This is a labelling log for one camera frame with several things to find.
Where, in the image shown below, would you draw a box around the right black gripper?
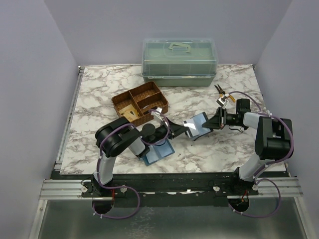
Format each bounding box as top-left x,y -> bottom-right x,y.
202,108 -> 241,130

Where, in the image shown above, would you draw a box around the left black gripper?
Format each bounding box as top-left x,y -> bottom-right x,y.
147,117 -> 188,146

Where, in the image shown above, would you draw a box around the black leather card holder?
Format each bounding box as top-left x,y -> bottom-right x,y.
183,112 -> 213,141

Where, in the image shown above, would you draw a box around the brown wicker divided tray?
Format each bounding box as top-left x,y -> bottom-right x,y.
112,82 -> 168,126

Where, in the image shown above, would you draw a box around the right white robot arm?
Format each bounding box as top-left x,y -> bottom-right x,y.
202,99 -> 294,195

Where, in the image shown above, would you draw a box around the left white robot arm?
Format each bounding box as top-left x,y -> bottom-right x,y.
93,117 -> 189,197

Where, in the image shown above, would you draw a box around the blue plastic card sleeve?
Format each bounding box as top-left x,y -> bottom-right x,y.
142,140 -> 175,166

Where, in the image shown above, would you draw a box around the gold cards in tray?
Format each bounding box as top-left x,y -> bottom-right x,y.
119,104 -> 139,122

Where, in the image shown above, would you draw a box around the green clear-lid storage box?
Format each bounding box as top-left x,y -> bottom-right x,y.
142,38 -> 218,87

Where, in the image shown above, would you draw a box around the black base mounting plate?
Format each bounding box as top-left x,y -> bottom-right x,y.
81,172 -> 258,208

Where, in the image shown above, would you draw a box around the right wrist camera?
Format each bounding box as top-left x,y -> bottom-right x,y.
216,96 -> 229,109

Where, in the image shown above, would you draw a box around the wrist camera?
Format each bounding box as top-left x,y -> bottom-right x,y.
216,96 -> 229,109
149,107 -> 164,123

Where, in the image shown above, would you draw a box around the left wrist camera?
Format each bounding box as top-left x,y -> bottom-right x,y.
149,107 -> 164,123

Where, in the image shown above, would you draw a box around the yellow handled pliers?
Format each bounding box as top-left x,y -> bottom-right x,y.
214,84 -> 236,103

